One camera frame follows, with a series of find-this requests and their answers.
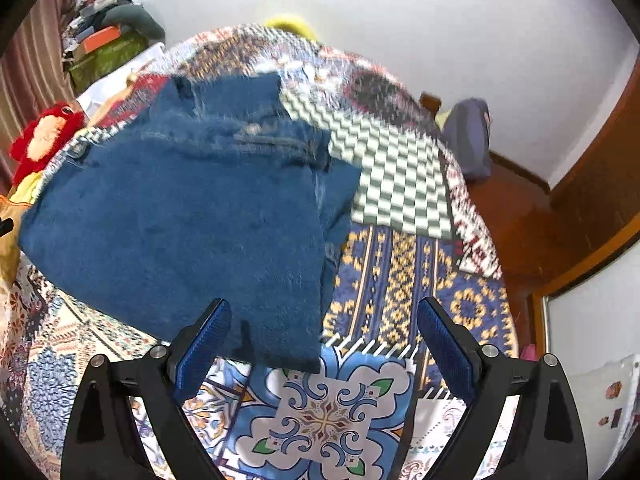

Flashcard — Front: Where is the red plush toy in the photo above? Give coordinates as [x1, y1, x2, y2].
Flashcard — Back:
[10, 101, 87, 186]

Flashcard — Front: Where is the dark green cushion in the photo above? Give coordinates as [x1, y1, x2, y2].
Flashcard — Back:
[102, 5, 167, 42]

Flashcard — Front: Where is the white cabinet with stickers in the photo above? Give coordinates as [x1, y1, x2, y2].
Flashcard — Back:
[531, 255, 640, 467]

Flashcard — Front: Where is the white cloth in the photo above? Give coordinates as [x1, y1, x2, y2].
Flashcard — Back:
[79, 42, 167, 113]

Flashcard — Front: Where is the purple backpack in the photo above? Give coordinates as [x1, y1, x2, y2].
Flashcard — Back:
[442, 98, 494, 181]

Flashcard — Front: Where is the pile of household clutter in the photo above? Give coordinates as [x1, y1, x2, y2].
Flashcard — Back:
[61, 0, 137, 61]

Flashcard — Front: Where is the blue denim jacket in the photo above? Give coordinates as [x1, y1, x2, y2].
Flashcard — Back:
[17, 72, 363, 373]

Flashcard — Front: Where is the patchwork printed bedspread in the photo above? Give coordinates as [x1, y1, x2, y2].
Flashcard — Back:
[0, 25, 518, 480]

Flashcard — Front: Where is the yellow plush item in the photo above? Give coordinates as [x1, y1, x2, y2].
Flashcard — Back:
[264, 14, 317, 40]

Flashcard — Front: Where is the yellow cloth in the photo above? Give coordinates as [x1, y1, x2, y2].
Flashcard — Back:
[0, 172, 43, 283]

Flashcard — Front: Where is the striped brown curtain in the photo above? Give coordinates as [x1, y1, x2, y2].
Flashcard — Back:
[0, 0, 87, 186]

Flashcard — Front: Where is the wooden bed post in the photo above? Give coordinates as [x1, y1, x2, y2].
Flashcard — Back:
[419, 91, 444, 122]

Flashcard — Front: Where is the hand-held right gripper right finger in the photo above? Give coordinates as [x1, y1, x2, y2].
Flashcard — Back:
[416, 296, 590, 480]

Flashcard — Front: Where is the wooden door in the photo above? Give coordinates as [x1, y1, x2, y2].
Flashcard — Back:
[547, 52, 640, 303]

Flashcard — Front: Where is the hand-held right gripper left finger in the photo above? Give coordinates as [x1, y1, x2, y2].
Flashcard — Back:
[60, 297, 233, 480]

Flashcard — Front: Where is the orange box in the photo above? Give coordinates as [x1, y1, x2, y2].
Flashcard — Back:
[79, 26, 124, 57]

